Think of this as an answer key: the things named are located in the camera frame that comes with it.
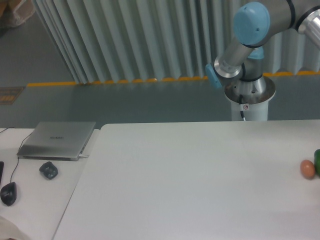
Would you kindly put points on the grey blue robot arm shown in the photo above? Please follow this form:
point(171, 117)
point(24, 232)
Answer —
point(239, 68)

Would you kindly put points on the white usb plug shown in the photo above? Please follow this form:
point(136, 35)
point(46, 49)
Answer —
point(83, 156)

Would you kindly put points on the grey folding partition screen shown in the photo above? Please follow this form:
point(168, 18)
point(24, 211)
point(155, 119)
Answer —
point(114, 40)

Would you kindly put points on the silver closed laptop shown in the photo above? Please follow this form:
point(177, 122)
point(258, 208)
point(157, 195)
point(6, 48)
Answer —
point(57, 140)

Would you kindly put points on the black earbuds case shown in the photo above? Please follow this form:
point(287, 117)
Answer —
point(49, 170)

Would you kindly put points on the brown egg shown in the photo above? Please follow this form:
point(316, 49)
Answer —
point(307, 169)

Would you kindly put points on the green vegetable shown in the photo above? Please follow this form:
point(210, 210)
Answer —
point(317, 161)

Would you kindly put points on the black keyboard edge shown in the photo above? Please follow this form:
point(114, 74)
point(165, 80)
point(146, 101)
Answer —
point(1, 171)

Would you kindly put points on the black computer mouse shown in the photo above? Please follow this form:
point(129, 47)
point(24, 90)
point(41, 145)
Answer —
point(8, 194)

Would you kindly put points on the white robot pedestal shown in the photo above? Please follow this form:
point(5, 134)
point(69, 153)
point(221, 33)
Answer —
point(251, 112)

